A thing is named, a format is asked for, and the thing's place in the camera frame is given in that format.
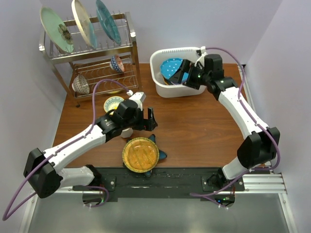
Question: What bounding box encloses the stainless steel dish rack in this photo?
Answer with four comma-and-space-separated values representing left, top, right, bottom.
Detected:
39, 12, 142, 107

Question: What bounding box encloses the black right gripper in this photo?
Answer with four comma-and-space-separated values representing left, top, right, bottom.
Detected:
169, 60, 210, 91

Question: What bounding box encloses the grey patterned bowl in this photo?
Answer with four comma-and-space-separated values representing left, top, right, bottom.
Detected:
71, 74, 90, 95

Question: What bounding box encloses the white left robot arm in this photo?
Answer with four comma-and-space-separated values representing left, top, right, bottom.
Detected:
24, 99, 157, 199

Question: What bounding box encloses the white ceramic mug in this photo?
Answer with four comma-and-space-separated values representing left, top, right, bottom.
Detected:
121, 128, 133, 138

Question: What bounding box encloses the dark blue star plate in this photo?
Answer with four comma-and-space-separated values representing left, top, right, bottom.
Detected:
122, 134, 168, 178

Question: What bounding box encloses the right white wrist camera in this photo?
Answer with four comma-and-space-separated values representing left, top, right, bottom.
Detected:
195, 46, 207, 65

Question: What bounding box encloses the orange woven pattern plate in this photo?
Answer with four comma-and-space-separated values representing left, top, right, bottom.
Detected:
121, 137, 160, 173

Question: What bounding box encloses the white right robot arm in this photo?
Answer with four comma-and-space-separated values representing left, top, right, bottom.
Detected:
162, 54, 280, 191

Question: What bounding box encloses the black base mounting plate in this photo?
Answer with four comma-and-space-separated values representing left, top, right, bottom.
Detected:
64, 166, 246, 203

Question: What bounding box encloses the blue white patterned bowl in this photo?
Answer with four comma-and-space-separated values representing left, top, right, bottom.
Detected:
109, 54, 125, 73

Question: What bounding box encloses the yellow blue patterned saucer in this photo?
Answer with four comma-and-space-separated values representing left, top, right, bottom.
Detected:
103, 96, 124, 113

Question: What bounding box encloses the aluminium frame rail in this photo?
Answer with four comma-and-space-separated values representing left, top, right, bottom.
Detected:
237, 64, 298, 233

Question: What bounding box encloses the white plastic bin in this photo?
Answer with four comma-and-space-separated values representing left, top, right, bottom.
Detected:
150, 47, 206, 98

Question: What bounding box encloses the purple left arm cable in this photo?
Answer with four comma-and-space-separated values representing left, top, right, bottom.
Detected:
2, 79, 133, 221

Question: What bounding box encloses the cream plate on rack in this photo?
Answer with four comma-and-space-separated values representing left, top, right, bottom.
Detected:
71, 0, 98, 49

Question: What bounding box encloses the mint flower plate on rack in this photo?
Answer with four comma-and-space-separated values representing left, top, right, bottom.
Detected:
40, 7, 73, 53

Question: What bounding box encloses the teal plate on rack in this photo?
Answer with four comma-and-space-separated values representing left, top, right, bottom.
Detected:
96, 0, 121, 45

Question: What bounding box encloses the teal dotted scalloped plate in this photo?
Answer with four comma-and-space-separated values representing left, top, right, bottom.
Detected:
160, 58, 183, 81

